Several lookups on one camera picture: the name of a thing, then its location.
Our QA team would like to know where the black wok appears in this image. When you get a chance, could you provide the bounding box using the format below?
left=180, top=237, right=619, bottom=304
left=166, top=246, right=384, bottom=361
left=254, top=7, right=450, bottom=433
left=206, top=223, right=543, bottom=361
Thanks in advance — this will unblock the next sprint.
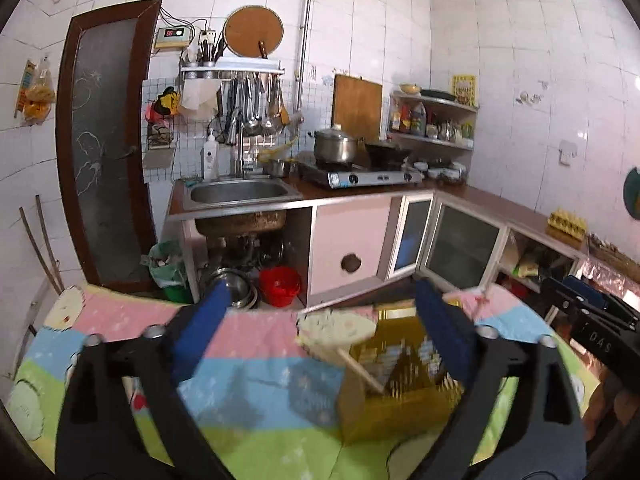
left=364, top=142, right=413, bottom=169

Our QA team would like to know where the white soap pump bottle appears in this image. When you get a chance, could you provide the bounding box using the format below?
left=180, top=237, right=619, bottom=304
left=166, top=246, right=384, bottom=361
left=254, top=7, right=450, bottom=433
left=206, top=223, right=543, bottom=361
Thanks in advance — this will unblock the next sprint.
left=201, top=129, right=221, bottom=183

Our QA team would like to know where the thin wooden stick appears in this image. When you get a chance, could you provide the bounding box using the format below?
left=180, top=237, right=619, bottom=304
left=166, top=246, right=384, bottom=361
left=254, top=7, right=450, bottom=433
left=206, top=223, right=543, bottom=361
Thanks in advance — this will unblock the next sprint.
left=35, top=195, right=62, bottom=281
left=19, top=207, right=64, bottom=295

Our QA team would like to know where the bundle of dark chopsticks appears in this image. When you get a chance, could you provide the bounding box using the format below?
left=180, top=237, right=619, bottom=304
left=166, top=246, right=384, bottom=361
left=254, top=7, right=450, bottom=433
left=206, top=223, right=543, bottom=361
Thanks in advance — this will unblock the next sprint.
left=199, top=40, right=225, bottom=64

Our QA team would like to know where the kitchen counter cabinet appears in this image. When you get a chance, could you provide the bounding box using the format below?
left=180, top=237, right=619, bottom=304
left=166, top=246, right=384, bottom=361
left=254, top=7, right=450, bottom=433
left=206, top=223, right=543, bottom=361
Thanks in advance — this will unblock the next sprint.
left=165, top=180, right=601, bottom=311

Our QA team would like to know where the row of condiment bottles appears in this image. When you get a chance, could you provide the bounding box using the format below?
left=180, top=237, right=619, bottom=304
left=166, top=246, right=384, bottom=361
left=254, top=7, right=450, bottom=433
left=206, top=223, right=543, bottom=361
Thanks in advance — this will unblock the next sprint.
left=390, top=100, right=476, bottom=141

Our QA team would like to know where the steel faucet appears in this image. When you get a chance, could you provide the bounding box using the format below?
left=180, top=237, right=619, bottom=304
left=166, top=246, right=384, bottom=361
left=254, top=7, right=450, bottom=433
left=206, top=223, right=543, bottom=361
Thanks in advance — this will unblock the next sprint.
left=227, top=110, right=252, bottom=179

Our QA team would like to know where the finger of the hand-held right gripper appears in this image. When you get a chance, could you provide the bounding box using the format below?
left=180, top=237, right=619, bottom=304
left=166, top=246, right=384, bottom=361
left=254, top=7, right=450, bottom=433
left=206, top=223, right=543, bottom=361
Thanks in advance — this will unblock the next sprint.
left=541, top=277, right=617, bottom=333
left=562, top=275, right=640, bottom=320

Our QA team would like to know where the green trash bin with bag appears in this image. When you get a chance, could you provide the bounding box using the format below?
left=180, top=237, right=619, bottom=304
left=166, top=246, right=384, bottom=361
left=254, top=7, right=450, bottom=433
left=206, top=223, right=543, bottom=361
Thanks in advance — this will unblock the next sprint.
left=141, top=241, right=194, bottom=305

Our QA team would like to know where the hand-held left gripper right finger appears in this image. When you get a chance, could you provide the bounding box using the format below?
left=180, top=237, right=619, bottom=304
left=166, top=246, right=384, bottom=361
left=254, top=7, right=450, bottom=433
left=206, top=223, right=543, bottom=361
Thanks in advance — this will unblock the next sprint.
left=410, top=279, right=588, bottom=480

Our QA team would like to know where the steel kitchen sink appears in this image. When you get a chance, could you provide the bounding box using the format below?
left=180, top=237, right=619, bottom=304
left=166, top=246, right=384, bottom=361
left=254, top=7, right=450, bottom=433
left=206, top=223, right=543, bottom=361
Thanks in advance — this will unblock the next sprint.
left=181, top=176, right=305, bottom=238

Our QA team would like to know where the small steel saucepan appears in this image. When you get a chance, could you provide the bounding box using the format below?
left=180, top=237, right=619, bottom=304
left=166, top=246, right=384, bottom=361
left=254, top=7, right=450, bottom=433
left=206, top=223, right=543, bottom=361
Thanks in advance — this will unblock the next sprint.
left=262, top=159, right=297, bottom=179

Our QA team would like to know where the green round plate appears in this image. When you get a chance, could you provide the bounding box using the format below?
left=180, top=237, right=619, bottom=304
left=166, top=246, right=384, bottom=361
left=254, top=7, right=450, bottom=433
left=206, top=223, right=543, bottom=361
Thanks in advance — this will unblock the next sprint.
left=622, top=167, right=640, bottom=221

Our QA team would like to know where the steel corner shelf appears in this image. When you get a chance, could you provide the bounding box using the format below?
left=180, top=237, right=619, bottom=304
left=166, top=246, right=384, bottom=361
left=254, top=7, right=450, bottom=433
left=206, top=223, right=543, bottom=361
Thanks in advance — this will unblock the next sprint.
left=387, top=91, right=480, bottom=152

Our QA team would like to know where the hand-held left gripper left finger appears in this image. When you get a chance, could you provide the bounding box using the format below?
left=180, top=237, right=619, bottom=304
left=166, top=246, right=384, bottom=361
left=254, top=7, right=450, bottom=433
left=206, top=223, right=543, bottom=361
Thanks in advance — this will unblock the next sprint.
left=56, top=279, right=236, bottom=480

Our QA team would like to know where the hanging clear plastic bag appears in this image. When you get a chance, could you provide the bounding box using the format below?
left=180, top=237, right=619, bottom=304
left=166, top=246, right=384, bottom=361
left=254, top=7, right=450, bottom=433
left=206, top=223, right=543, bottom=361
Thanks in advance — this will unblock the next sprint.
left=15, top=57, right=56, bottom=126

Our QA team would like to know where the colourful printed blanket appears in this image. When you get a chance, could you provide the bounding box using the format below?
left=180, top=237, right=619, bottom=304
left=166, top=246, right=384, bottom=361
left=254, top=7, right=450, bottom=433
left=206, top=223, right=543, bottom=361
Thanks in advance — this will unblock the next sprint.
left=10, top=282, right=601, bottom=476

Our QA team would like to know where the steel wall utensil rack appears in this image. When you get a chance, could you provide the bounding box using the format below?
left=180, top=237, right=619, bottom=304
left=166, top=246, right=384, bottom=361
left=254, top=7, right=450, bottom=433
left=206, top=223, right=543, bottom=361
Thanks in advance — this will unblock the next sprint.
left=180, top=57, right=286, bottom=81

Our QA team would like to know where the shiny plastic sheet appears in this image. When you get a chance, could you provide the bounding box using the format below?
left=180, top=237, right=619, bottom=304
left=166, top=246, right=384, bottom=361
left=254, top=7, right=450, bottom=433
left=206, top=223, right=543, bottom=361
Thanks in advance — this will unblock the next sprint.
left=580, top=259, right=640, bottom=302

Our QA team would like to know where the beige hanging cloth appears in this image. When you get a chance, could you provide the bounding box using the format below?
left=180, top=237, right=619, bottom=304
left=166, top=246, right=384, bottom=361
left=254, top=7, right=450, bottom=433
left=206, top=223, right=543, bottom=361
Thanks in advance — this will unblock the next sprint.
left=181, top=80, right=220, bottom=121

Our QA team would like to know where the yellow perforated utensil holder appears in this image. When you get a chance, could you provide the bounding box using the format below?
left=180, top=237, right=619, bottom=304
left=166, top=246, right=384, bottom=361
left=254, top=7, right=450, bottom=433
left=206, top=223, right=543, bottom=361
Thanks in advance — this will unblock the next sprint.
left=340, top=305, right=468, bottom=443

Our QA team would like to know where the person's right hand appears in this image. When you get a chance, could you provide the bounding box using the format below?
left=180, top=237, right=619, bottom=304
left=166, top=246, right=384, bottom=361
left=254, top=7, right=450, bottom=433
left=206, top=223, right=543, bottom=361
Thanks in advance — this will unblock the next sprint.
left=585, top=380, right=640, bottom=442

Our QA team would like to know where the brown door with frosted glass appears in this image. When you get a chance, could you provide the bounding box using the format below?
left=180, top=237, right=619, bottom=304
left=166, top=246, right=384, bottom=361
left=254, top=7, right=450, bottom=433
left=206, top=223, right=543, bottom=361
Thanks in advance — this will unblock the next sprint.
left=55, top=0, right=163, bottom=293

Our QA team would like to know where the group of small bowls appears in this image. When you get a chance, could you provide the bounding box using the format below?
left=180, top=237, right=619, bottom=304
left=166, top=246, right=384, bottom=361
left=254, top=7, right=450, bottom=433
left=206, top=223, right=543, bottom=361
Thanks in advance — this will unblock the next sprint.
left=412, top=160, right=464, bottom=181

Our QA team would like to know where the red plastic bucket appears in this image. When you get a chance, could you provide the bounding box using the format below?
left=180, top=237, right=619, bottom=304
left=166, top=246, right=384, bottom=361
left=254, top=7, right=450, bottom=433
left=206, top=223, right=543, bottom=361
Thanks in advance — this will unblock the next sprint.
left=258, top=266, right=302, bottom=307

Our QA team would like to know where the steel gas stove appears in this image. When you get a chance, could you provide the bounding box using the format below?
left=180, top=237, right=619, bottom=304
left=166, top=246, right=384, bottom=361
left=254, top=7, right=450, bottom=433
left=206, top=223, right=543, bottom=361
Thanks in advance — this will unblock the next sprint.
left=299, top=160, right=425, bottom=190

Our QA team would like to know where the yellow and black hanging item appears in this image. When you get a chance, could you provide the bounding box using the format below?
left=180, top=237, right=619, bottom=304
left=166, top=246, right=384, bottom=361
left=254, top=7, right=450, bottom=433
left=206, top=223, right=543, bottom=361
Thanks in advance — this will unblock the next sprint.
left=154, top=87, right=181, bottom=117

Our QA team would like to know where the grey vertical pipe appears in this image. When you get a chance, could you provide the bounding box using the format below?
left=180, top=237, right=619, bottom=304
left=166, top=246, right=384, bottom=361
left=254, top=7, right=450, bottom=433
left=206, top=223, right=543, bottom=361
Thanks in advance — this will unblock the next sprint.
left=295, top=0, right=319, bottom=111

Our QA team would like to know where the stack of steel basins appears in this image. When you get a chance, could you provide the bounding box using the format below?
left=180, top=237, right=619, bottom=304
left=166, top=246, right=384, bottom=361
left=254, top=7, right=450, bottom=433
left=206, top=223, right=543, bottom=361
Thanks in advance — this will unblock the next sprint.
left=200, top=267, right=259, bottom=311

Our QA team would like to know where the steel pot with lid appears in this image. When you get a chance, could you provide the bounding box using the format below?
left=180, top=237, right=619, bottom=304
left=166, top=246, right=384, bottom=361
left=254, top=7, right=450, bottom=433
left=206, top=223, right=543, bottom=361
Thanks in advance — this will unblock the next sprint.
left=312, top=125, right=362, bottom=165

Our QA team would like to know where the round wooden board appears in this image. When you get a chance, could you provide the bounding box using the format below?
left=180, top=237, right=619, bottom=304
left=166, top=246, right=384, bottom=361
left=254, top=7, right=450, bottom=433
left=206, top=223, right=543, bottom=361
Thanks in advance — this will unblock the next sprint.
left=223, top=6, right=284, bottom=59

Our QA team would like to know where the row of hanging steel utensils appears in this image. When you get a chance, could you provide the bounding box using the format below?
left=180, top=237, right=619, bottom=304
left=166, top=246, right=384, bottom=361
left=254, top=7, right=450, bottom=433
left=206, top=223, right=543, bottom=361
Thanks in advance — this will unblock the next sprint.
left=220, top=72, right=292, bottom=146

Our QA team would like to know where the wire wall basket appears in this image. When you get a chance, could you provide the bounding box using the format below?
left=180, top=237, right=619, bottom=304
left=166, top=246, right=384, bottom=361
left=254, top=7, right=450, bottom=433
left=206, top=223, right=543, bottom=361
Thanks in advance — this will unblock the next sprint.
left=147, top=122, right=176, bottom=152

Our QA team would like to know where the beige digital controller box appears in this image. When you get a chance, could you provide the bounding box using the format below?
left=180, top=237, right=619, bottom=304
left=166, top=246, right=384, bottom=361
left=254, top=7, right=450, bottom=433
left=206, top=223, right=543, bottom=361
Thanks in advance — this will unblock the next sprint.
left=154, top=26, right=194, bottom=50

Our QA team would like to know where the yellow egg carton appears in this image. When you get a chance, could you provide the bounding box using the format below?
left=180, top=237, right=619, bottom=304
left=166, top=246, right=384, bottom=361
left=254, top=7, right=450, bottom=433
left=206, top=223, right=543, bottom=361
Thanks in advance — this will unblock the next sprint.
left=547, top=209, right=587, bottom=238

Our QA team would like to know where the rectangular wooden cutting board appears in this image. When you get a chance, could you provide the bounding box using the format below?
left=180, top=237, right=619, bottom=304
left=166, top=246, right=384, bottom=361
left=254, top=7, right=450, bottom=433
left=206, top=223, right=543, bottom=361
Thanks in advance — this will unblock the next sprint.
left=331, top=74, right=384, bottom=143

